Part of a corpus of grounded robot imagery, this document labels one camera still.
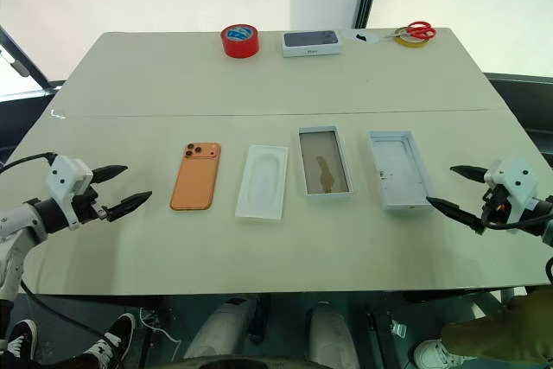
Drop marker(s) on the closed white phone box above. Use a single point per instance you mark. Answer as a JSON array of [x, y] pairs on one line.
[[312, 42]]

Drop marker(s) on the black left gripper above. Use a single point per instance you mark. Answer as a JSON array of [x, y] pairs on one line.
[[86, 207]]

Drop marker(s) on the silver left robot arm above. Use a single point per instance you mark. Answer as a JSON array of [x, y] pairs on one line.
[[17, 222]]

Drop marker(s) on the plain white open box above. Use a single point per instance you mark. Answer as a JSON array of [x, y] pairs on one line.
[[399, 170]]

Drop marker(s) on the red tape roll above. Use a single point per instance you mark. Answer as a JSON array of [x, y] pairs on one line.
[[239, 47]]

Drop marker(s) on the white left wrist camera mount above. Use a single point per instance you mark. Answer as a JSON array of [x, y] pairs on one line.
[[65, 179]]

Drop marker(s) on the dark slanted railing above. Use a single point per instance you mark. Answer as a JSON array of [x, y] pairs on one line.
[[26, 66]]

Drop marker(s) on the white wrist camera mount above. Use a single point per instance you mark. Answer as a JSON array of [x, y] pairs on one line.
[[516, 179], [65, 179]]

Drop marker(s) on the white box with brown print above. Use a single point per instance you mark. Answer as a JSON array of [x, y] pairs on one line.
[[325, 161]]

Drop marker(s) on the white round disc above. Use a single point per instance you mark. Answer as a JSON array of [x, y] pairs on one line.
[[351, 36]]

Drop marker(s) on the black and white sneaker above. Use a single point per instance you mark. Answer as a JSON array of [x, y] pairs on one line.
[[19, 339], [110, 341]]

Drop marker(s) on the white moulded tray insert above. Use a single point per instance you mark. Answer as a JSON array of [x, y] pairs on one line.
[[261, 183]]

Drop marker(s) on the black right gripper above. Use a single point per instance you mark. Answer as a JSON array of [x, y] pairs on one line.
[[497, 202]]

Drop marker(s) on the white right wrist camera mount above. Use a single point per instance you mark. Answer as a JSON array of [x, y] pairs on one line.
[[516, 179]]

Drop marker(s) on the yellow tape roll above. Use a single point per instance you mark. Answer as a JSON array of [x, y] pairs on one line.
[[410, 42]]

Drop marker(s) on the olive green garment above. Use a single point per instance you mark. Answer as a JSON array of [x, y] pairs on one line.
[[505, 330]]

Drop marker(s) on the orange smartphone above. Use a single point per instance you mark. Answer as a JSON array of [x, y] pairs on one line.
[[194, 183]]

